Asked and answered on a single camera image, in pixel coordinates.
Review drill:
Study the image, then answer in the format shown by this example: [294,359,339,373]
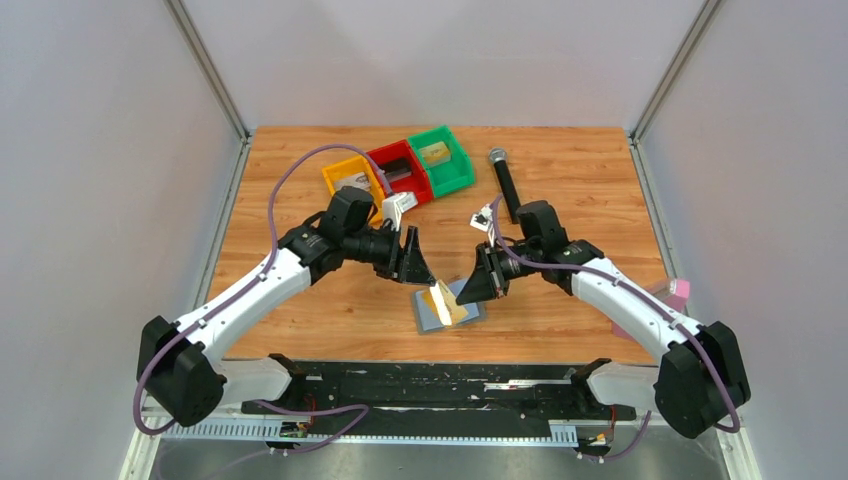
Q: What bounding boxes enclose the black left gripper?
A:
[343,222,437,287]

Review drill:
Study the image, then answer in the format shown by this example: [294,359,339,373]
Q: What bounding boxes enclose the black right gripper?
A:
[456,241,541,306]

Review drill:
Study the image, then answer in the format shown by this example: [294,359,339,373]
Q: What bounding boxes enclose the gold credit card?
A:
[426,280,469,327]

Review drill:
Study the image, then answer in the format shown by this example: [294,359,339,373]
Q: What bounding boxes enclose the grey card holder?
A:
[412,278,486,334]

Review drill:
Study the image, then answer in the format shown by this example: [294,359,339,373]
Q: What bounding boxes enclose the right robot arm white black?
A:
[456,200,751,439]

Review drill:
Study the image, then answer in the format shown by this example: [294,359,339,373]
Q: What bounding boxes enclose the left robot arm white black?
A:
[133,187,436,433]

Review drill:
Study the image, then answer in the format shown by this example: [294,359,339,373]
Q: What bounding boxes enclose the black card in red bin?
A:
[382,157,413,184]

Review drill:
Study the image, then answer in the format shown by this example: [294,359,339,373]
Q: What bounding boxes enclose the silver card in yellow bin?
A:
[333,172,371,191]

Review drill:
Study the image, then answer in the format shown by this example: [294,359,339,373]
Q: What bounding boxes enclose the gold card in green bin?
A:
[419,141,452,168]

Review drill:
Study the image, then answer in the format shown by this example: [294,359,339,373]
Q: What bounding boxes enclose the pink card stand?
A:
[644,278,691,313]

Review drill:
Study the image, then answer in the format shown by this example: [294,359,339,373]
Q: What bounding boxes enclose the red plastic bin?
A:
[368,140,434,205]

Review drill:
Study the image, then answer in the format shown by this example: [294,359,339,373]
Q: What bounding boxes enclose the green plastic bin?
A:
[407,125,476,198]

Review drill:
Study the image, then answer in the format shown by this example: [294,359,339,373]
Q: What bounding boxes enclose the black handheld microphone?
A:
[488,147,521,224]

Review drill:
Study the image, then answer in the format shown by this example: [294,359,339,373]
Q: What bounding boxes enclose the yellow plastic bin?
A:
[322,155,386,226]

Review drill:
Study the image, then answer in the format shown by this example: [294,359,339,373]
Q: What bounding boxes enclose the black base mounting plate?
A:
[240,361,637,440]

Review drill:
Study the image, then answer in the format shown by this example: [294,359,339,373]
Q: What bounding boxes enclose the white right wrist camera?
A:
[469,204,493,233]

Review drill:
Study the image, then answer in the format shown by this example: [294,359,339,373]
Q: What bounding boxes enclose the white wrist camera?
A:
[469,204,493,233]
[382,192,418,231]

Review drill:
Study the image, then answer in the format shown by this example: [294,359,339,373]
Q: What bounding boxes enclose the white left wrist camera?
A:
[382,192,418,231]

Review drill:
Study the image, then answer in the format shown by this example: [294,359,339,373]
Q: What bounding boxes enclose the left aluminium frame post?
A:
[164,0,253,233]

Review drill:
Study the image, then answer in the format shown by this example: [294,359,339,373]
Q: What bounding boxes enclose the aluminium frame post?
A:
[627,0,724,277]
[164,0,253,233]

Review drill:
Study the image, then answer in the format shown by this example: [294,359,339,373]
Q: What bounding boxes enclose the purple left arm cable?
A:
[132,143,399,437]

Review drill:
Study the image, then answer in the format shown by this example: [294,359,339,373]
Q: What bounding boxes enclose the right aluminium frame post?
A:
[627,0,724,277]

